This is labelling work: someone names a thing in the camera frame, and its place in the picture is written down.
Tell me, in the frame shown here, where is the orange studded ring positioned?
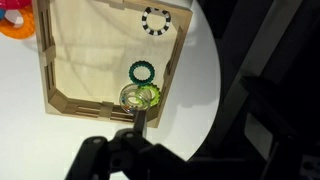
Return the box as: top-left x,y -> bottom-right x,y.
0,5 -> 36,40

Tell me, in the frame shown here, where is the dark green studded ring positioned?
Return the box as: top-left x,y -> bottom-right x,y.
128,60 -> 157,86

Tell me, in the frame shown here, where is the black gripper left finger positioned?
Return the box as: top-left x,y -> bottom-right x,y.
64,110 -> 201,180

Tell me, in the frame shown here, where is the light wooden tray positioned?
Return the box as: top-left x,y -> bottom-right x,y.
31,0 -> 194,129

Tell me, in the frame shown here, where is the black and white ring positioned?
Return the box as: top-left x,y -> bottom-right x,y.
141,6 -> 172,37

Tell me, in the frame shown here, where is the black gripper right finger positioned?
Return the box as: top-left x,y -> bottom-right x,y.
240,76 -> 320,180

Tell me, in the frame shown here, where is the lime green studded ring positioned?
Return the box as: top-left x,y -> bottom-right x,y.
134,83 -> 163,108

